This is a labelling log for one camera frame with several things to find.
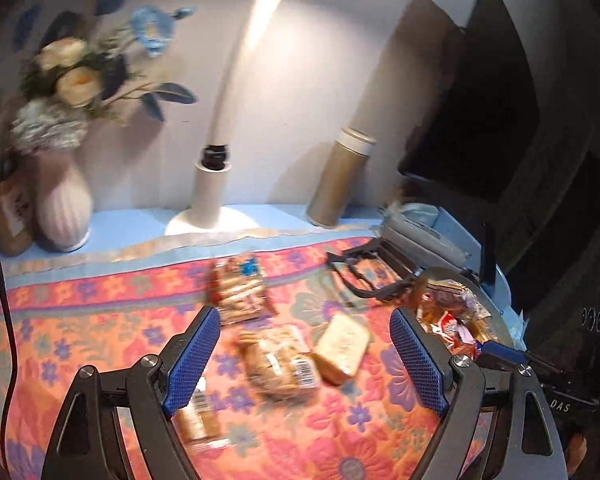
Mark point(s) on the tan cake packet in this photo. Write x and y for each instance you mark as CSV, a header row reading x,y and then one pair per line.
x,y
342,350

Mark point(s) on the floral blanket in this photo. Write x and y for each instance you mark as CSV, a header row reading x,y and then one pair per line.
x,y
105,320

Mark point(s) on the grey pouch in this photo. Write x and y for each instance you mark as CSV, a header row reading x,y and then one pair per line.
x,y
420,239

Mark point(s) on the black upright bar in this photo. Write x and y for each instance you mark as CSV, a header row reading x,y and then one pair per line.
x,y
487,255

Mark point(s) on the clear bread packet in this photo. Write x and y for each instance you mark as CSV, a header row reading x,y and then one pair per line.
x,y
280,360

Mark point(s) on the red snack packet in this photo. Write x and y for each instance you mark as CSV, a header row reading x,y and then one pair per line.
x,y
447,329

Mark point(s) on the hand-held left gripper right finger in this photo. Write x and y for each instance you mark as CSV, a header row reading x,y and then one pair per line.
x,y
417,355

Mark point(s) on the brown glass bowl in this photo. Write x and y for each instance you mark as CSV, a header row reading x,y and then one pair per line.
x,y
497,330

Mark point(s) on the black monitor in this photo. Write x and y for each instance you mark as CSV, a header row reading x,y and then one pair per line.
x,y
480,110

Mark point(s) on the red cracker packet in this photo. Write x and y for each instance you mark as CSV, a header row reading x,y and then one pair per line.
x,y
237,287

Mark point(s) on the artificial flower bouquet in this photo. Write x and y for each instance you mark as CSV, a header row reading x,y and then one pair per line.
x,y
75,80

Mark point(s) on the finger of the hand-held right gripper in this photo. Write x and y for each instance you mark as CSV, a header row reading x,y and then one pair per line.
x,y
502,352

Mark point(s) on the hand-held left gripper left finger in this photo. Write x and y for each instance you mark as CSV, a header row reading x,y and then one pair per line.
x,y
190,355

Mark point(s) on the brown wafer packet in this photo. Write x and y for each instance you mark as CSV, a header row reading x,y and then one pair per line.
x,y
202,415

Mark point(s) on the brown paper pen holder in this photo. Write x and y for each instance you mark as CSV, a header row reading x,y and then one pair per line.
x,y
7,210

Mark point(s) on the white ribbed vase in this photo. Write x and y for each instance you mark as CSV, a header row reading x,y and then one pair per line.
x,y
62,205

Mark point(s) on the gold thermos bottle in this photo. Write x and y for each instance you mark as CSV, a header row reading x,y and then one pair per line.
x,y
337,185

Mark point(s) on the person's right hand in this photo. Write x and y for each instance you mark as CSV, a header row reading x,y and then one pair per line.
x,y
576,452

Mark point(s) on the white desk lamp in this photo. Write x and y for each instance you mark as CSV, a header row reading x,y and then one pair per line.
x,y
212,190

